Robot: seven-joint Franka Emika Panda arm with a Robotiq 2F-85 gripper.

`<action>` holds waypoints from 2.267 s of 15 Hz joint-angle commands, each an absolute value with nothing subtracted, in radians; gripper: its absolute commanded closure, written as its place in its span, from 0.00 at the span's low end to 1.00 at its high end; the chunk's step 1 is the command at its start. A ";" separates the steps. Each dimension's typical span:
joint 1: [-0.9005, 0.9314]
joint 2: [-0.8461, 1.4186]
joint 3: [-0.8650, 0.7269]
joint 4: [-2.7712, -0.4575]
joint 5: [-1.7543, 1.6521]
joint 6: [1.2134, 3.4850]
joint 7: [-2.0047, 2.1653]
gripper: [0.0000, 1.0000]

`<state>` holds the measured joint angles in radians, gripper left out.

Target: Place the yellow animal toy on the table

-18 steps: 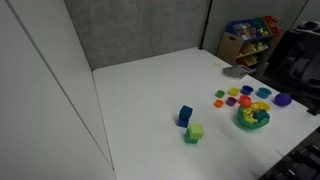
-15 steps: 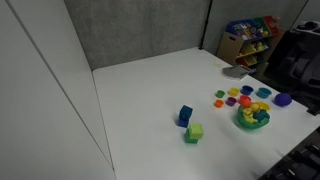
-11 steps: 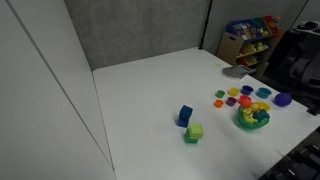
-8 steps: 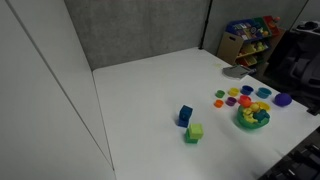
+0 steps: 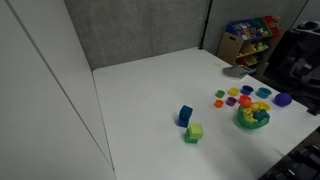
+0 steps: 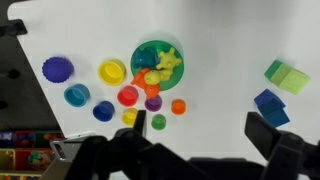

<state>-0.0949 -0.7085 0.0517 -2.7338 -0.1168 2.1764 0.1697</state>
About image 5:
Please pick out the teal blue cube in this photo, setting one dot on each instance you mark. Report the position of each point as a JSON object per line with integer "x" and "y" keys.
{"x": 185, "y": 112}

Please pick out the yellow spiky star toy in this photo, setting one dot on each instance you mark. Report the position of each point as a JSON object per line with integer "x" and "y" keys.
{"x": 249, "y": 115}

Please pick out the yellow storage bin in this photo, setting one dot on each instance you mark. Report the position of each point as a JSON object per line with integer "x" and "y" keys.
{"x": 251, "y": 49}

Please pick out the black pole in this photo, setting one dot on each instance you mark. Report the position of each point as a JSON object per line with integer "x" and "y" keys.
{"x": 206, "y": 23}

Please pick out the dark teal animal toy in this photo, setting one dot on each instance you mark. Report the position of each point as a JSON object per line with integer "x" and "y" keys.
{"x": 261, "y": 115}

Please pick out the royal blue cube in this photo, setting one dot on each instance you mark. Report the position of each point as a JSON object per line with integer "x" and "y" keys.
{"x": 182, "y": 123}

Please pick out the blue storage bin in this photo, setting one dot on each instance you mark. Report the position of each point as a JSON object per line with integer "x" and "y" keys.
{"x": 240, "y": 29}

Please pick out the black bulky equipment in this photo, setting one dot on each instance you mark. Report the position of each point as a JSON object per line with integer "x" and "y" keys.
{"x": 296, "y": 60}

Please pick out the orange animal toy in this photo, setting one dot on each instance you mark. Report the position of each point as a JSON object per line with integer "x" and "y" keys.
{"x": 247, "y": 104}

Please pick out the red storage bin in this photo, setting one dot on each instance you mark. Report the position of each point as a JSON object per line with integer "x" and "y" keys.
{"x": 272, "y": 24}

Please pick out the green storage bin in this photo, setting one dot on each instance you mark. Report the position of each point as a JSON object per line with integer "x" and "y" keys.
{"x": 260, "y": 24}

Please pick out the large yellow cup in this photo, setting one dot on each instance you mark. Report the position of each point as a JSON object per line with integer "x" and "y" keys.
{"x": 265, "y": 105}

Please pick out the green bowl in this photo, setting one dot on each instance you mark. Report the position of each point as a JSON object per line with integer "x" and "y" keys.
{"x": 248, "y": 124}

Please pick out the blue cup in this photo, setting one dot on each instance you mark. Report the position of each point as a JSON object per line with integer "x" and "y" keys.
{"x": 247, "y": 90}

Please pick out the small green cup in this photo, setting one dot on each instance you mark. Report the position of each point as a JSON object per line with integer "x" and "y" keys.
{"x": 220, "y": 94}

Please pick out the yellow animal toy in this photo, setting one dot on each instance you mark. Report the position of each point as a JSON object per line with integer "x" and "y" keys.
{"x": 254, "y": 107}

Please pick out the wooden toy shelf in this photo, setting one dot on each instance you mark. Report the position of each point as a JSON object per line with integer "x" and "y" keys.
{"x": 228, "y": 45}

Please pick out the dark green cube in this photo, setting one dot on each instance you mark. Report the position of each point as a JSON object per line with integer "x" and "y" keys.
{"x": 190, "y": 139}

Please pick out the large purple cup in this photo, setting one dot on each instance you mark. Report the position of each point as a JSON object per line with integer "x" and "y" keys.
{"x": 283, "y": 99}

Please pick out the small yellow cup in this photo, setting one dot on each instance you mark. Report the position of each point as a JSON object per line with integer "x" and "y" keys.
{"x": 234, "y": 91}

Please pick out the red cup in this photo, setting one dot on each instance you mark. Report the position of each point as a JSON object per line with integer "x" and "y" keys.
{"x": 243, "y": 98}

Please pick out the small purple cup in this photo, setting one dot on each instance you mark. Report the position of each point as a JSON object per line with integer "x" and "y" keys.
{"x": 231, "y": 101}

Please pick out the gray metal plate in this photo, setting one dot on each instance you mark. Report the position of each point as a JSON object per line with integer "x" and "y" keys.
{"x": 236, "y": 71}

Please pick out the pale yellow sticker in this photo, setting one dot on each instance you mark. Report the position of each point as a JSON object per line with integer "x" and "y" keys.
{"x": 217, "y": 64}

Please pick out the light green cube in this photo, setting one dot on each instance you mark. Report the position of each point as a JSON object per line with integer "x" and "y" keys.
{"x": 195, "y": 131}

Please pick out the teal cup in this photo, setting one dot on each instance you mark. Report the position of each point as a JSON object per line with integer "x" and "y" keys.
{"x": 263, "y": 92}

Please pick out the small orange cup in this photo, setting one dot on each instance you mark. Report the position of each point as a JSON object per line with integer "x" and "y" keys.
{"x": 218, "y": 103}

